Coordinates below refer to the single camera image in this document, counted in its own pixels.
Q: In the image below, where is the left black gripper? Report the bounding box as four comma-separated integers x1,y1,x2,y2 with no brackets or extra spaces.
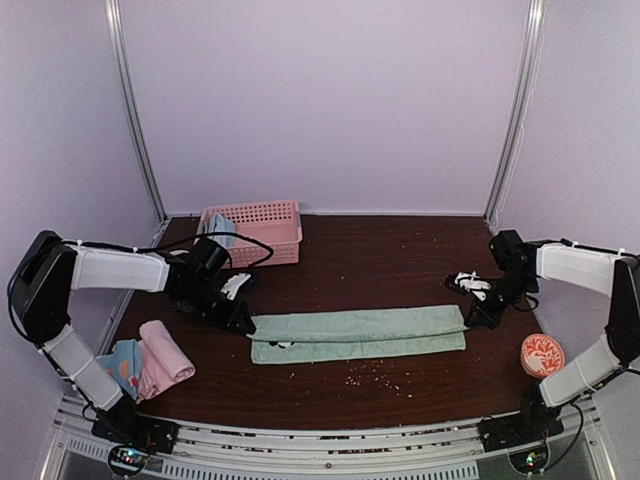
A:
177,279,255,333

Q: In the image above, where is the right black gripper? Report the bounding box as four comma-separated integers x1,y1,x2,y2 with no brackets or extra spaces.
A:
465,270,537,330

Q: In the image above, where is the green towel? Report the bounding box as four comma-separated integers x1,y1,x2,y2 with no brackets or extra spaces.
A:
250,305,467,365

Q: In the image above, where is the light blue towel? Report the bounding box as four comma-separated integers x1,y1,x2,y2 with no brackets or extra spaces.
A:
207,213,236,249

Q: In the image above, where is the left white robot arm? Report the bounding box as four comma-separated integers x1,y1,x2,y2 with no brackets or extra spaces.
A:
6,230,256,444

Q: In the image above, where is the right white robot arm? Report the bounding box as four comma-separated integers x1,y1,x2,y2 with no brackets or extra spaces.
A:
450,230,639,442

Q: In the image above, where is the orange patterned coaster stack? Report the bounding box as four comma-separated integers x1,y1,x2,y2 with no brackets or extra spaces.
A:
520,333,565,379

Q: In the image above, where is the pink towel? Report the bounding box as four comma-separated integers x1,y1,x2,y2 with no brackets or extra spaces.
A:
136,320,196,403

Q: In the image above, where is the pink plastic basket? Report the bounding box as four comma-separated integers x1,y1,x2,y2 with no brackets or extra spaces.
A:
197,200,303,266

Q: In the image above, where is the blue patterned towel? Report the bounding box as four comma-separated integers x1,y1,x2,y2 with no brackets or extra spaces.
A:
97,339,142,400

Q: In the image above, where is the right circuit board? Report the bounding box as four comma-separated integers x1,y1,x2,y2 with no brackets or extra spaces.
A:
509,447,549,475

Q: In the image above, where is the circuit board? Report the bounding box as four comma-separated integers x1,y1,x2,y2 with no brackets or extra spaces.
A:
107,445,149,477
509,447,549,475

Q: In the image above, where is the left circuit board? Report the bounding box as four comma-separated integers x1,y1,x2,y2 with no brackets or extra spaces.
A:
107,445,149,477

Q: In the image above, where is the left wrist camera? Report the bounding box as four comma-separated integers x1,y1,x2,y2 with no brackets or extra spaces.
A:
220,272,259,301

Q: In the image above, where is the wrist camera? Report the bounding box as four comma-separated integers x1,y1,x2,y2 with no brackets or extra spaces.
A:
445,271,492,301
220,272,259,301

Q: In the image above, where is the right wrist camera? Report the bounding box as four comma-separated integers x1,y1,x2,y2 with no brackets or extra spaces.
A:
445,271,492,301

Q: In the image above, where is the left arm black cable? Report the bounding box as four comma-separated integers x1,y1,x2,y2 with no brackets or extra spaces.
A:
134,233,275,271

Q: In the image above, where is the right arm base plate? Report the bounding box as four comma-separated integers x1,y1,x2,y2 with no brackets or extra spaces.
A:
477,413,564,452

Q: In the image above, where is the right aluminium post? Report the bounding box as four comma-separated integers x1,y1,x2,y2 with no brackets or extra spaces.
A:
483,0,547,231

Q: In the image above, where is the aluminium post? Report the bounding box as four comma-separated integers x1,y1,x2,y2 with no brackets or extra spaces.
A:
104,0,168,223
483,0,547,231

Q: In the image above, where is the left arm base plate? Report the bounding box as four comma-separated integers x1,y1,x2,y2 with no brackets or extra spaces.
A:
91,415,179,454

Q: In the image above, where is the left aluminium post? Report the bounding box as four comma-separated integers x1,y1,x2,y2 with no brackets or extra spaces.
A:
104,0,168,223

